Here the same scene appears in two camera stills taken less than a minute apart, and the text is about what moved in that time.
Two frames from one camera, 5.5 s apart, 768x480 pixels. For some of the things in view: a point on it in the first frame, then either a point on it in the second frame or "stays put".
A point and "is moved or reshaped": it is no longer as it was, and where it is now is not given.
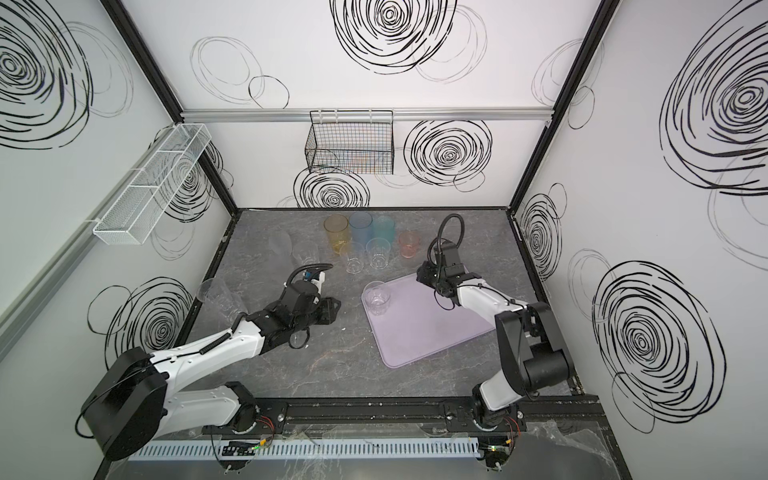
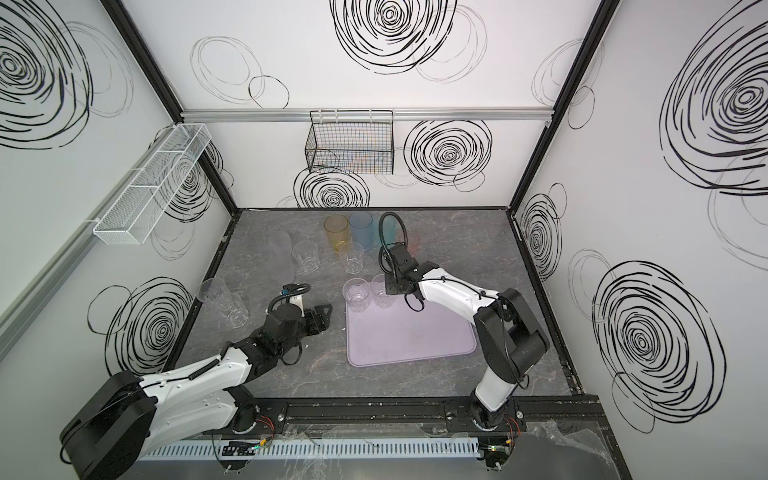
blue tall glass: (362, 232) stays put
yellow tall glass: (337, 226) stays put
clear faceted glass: (378, 249) → (378, 289)
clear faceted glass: (305, 252) stays put
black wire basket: (351, 142) stays put
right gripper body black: (432, 274) → (393, 282)
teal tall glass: (384, 227) stays put
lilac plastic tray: (419, 322) is moved or reshaped
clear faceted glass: (231, 304) stays put
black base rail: (458, 415) stays put
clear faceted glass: (376, 296) → (357, 293)
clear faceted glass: (354, 255) stays put
